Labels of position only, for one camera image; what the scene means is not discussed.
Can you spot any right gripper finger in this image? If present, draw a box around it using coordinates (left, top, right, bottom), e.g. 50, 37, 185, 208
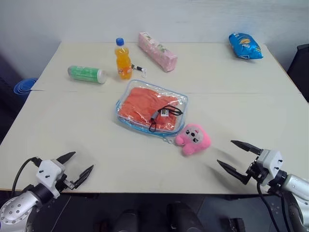
216, 159, 253, 186
230, 140, 263, 156

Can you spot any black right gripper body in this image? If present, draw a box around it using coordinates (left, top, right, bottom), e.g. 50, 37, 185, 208
245, 155, 269, 181

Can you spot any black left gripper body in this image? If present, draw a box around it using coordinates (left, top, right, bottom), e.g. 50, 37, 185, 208
57, 173, 73, 193

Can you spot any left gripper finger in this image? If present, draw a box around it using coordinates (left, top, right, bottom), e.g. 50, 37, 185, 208
56, 151, 76, 167
68, 165, 94, 189

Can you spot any clear pouch with orange cloth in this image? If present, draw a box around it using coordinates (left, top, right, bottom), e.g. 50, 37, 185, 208
112, 79, 190, 145

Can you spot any blue chips bag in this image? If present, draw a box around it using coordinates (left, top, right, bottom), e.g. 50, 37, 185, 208
228, 31, 265, 61

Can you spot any pink plush toy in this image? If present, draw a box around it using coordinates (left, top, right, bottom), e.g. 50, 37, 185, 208
174, 123, 212, 158

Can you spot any blue rolled mat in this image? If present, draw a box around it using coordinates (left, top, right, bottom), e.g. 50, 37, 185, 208
13, 77, 39, 96

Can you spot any green drink can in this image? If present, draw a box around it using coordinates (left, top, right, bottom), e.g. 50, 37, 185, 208
67, 65, 108, 85

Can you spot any black chair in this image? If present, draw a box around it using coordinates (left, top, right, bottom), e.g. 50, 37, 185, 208
286, 43, 309, 103

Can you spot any orange soda bottle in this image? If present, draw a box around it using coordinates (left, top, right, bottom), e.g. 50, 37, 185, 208
114, 37, 133, 81

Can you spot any pink tissue pack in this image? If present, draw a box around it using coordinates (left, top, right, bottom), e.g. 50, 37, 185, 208
138, 31, 178, 73

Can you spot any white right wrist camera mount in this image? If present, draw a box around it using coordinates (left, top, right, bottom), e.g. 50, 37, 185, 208
257, 149, 282, 187

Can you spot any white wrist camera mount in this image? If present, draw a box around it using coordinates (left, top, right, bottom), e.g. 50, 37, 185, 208
35, 159, 65, 199
257, 149, 282, 187

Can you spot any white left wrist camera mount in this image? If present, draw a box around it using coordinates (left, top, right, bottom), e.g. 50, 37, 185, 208
35, 159, 65, 199

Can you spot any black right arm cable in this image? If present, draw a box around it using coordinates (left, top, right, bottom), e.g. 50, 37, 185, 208
256, 180, 294, 232

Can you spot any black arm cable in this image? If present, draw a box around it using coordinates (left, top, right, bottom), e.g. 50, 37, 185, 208
11, 157, 41, 192
256, 180, 294, 232

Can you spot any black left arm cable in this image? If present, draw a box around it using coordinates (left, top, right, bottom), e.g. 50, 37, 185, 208
11, 157, 41, 192

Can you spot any black cord with grey toggle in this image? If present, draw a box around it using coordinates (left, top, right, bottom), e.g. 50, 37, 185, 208
148, 104, 184, 133

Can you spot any black lanyard with white clip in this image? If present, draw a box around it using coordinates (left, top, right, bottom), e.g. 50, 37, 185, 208
130, 63, 149, 79

